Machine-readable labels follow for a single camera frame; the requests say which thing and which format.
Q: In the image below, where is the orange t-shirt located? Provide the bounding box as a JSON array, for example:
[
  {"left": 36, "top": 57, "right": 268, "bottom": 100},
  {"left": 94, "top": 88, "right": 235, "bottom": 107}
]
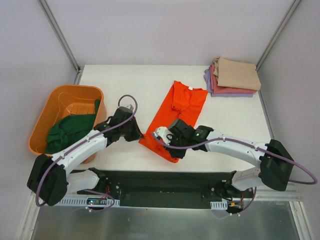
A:
[{"left": 139, "top": 81, "right": 208, "bottom": 163}]

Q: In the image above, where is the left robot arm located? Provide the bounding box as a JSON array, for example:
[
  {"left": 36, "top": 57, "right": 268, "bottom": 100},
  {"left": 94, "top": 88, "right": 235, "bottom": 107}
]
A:
[{"left": 27, "top": 105, "right": 143, "bottom": 206}]

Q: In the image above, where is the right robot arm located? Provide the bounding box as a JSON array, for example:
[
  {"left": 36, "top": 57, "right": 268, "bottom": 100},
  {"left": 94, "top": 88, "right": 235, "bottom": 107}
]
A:
[{"left": 152, "top": 119, "right": 293, "bottom": 198}]

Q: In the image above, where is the folded pink t-shirt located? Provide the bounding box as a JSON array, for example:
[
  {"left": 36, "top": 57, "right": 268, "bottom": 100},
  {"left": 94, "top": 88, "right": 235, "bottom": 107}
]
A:
[{"left": 209, "top": 64, "right": 257, "bottom": 95}]

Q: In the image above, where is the dark green t-shirt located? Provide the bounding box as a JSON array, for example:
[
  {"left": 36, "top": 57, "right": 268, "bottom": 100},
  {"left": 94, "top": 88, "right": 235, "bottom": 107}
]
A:
[{"left": 45, "top": 99, "right": 101, "bottom": 155}]

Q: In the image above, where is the folded purple t-shirt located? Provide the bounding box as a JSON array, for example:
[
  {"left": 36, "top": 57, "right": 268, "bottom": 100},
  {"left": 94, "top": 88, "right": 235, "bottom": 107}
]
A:
[{"left": 203, "top": 68, "right": 254, "bottom": 98}]

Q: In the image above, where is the orange plastic basket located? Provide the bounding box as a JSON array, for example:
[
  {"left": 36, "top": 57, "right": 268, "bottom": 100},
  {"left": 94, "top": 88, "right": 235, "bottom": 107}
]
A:
[{"left": 28, "top": 84, "right": 107, "bottom": 156}]

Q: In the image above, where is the folded beige t-shirt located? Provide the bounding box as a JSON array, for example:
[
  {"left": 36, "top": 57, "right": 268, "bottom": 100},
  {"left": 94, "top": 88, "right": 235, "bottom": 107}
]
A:
[{"left": 213, "top": 56, "right": 261, "bottom": 91}]

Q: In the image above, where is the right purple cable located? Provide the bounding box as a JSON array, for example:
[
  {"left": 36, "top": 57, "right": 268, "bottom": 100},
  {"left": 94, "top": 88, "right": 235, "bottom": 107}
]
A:
[{"left": 152, "top": 132, "right": 318, "bottom": 220}]

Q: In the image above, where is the purple cable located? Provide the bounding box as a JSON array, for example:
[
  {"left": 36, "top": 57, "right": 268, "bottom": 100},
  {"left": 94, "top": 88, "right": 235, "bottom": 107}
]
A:
[
  {"left": 152, "top": 132, "right": 318, "bottom": 220},
  {"left": 35, "top": 94, "right": 138, "bottom": 221}
]

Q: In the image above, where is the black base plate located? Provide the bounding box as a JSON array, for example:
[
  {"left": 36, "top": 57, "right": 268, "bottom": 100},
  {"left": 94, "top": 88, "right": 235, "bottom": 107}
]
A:
[{"left": 74, "top": 167, "right": 255, "bottom": 209}]

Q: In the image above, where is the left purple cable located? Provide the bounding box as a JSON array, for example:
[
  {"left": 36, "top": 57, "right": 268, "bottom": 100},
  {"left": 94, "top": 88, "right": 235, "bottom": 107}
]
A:
[{"left": 35, "top": 94, "right": 138, "bottom": 221}]

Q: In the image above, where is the white slotted cable duct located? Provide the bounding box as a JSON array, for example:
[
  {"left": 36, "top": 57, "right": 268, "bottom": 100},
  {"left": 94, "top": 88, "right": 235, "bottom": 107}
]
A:
[{"left": 56, "top": 196, "right": 120, "bottom": 208}]

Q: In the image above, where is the left aluminium frame post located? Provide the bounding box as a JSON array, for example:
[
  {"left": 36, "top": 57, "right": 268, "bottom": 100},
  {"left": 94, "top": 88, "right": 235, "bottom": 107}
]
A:
[{"left": 37, "top": 0, "right": 82, "bottom": 75}]

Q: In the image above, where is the aluminium frame post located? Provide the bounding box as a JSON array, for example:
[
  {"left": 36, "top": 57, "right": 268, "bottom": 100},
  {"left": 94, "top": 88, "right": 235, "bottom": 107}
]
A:
[
  {"left": 255, "top": 0, "right": 303, "bottom": 72},
  {"left": 37, "top": 0, "right": 82, "bottom": 75}
]

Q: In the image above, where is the right aluminium frame post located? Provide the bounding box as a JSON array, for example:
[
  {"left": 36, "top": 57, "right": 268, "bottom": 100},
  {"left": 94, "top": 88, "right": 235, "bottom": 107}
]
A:
[{"left": 255, "top": 0, "right": 303, "bottom": 72}]

